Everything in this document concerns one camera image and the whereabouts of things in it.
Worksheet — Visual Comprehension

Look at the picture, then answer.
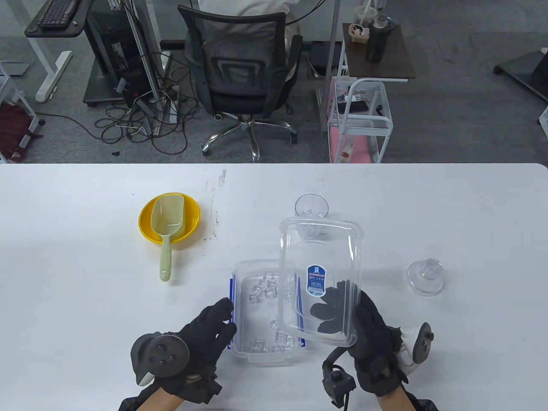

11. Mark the grey round wrist controller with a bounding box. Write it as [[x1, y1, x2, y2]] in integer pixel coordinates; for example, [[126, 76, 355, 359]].
[[131, 332, 190, 386]]

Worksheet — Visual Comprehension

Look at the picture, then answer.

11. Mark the black computer tower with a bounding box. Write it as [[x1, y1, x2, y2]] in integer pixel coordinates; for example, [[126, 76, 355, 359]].
[[83, 0, 151, 108]]

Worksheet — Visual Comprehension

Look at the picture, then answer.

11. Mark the person's left hand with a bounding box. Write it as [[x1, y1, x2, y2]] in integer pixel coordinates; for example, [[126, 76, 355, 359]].
[[165, 298, 238, 405]]

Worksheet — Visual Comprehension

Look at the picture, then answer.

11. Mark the pink storage box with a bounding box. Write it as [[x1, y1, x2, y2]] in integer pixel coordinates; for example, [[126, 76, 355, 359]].
[[328, 119, 380, 164]]

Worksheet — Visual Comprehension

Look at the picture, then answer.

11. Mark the black mesh office chair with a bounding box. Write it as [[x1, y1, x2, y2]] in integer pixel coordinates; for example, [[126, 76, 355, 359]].
[[177, 5, 304, 163]]

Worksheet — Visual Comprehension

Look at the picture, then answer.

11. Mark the black stand base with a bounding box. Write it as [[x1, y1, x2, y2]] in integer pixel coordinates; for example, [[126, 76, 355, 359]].
[[493, 50, 548, 102]]

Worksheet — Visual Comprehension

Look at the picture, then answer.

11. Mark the white power strip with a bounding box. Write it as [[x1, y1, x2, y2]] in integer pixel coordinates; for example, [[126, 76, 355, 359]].
[[161, 51, 179, 125]]

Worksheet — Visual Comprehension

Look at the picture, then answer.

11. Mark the clear drinking glass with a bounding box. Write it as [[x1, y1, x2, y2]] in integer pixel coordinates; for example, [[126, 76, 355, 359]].
[[294, 194, 331, 243]]

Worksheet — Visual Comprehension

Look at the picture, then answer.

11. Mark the black top white desk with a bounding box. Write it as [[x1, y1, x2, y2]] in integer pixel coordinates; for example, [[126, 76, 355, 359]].
[[24, 0, 93, 103]]

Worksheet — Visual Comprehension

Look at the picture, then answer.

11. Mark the pale green plastic scoop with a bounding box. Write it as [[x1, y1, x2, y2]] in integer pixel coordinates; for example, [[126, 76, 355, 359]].
[[150, 194, 185, 283]]

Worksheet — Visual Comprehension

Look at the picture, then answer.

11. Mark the clear plastic drink cup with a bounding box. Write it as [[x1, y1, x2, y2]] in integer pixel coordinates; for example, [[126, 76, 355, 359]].
[[348, 6, 378, 44]]

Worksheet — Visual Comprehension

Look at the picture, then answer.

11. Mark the clear glass knobbed lid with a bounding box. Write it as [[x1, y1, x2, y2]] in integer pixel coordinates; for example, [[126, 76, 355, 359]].
[[407, 258, 446, 298]]

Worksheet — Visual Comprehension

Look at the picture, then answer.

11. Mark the person's right forearm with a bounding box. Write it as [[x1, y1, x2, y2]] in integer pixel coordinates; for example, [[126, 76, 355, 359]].
[[376, 383, 438, 411]]

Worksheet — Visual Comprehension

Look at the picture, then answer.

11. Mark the yellow plastic bowl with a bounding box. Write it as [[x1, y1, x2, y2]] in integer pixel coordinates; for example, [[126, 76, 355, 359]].
[[138, 192, 201, 245]]

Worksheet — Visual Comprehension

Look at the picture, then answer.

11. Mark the white wrist controller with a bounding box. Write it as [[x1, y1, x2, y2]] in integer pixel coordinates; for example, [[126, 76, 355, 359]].
[[395, 322, 434, 374]]

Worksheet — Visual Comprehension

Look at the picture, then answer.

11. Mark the brown side table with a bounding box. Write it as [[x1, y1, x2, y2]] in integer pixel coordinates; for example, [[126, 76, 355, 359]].
[[342, 23, 416, 80]]

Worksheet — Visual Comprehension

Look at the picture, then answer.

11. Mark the tangle of black cables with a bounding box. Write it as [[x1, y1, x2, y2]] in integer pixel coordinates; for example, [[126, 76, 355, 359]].
[[93, 51, 203, 155]]

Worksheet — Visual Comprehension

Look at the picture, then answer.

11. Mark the black box device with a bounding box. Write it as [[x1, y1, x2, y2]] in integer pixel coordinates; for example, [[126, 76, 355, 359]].
[[307, 42, 343, 78]]

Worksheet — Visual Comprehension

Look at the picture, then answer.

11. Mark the clear plastic container lid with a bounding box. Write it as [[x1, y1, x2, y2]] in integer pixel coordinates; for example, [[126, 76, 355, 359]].
[[278, 217, 364, 348]]

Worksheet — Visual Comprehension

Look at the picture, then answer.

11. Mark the black drink bottle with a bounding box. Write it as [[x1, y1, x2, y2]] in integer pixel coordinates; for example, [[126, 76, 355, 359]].
[[365, 16, 395, 64]]

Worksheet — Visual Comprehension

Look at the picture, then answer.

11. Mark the black keyboard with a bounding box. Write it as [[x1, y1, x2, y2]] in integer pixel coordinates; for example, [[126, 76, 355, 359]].
[[37, 0, 83, 28]]

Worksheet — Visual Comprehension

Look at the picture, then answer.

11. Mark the white metal rack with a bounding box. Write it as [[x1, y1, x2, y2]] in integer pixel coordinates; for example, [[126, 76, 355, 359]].
[[0, 61, 46, 129]]

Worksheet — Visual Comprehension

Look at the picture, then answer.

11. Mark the clear plastic storage container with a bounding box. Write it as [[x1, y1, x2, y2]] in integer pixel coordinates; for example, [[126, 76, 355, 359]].
[[229, 259, 307, 367]]

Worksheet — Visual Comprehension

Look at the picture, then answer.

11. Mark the white wire cart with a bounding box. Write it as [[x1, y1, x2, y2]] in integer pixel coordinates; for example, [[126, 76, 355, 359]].
[[327, 78, 393, 164]]

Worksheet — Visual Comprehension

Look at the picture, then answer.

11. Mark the person's right hand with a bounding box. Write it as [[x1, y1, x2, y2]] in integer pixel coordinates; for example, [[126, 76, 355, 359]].
[[309, 280, 408, 397]]

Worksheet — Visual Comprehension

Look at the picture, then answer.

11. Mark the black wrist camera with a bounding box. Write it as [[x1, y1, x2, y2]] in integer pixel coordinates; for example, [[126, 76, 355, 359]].
[[322, 345, 357, 408]]

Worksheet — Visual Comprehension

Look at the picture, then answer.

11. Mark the dark red bag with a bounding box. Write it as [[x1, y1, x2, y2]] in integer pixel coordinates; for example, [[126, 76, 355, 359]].
[[0, 104, 44, 163]]

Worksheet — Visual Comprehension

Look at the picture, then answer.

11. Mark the person's left forearm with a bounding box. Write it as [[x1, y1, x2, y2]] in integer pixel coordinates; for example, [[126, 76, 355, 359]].
[[118, 379, 185, 411]]

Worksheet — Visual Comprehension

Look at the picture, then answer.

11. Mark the pile of clear ice cubes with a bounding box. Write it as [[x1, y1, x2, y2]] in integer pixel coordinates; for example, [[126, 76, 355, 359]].
[[241, 273, 301, 356]]

